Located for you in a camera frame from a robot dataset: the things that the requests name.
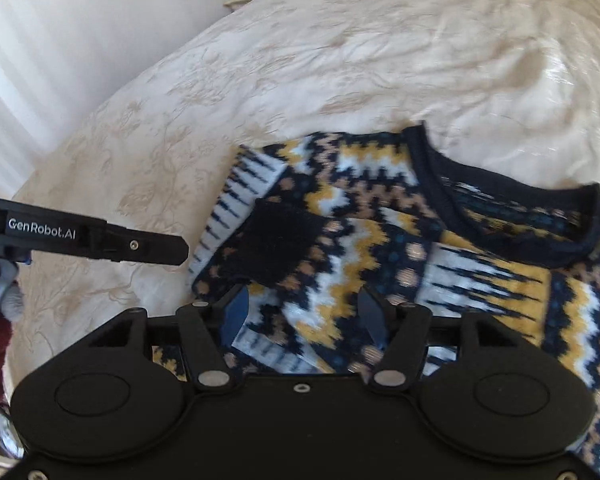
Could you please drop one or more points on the navy yellow white knit sweater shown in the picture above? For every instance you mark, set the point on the navy yellow white knit sweater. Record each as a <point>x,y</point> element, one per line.
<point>307,223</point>

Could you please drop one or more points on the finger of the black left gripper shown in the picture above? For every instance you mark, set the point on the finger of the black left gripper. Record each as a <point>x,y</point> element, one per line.
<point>122,244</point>

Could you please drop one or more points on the cream embroidered bedspread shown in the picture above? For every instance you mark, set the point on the cream embroidered bedspread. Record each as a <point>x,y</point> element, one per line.
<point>511,86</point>

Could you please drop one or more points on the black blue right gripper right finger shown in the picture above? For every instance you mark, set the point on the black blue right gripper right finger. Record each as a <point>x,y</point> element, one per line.
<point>400,333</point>

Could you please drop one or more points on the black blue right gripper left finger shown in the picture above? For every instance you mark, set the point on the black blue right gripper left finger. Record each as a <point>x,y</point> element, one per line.
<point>204,331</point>

